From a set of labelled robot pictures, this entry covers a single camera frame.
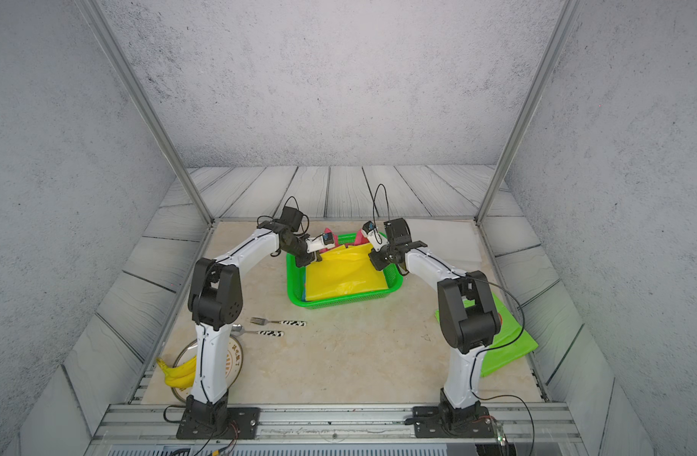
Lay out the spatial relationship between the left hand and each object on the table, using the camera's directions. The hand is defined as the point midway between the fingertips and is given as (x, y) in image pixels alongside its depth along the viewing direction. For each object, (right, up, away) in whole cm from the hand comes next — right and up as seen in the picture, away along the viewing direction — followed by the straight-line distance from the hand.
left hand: (321, 254), depth 100 cm
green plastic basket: (-7, -8, -9) cm, 14 cm away
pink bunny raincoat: (+14, +5, +4) cm, 15 cm away
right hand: (+19, +1, -4) cm, 19 cm away
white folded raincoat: (+50, +5, +6) cm, 50 cm away
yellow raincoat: (+8, -5, -5) cm, 10 cm away
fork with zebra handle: (-18, -21, -9) cm, 29 cm away
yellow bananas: (-34, -31, -24) cm, 52 cm away
